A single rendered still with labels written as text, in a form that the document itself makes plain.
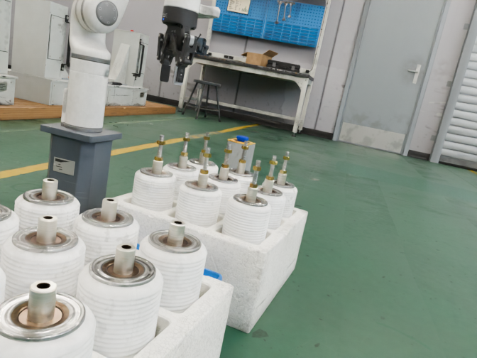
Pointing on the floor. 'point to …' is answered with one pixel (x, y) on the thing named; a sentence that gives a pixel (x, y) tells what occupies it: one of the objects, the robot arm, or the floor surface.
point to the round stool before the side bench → (201, 99)
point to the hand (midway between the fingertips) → (171, 77)
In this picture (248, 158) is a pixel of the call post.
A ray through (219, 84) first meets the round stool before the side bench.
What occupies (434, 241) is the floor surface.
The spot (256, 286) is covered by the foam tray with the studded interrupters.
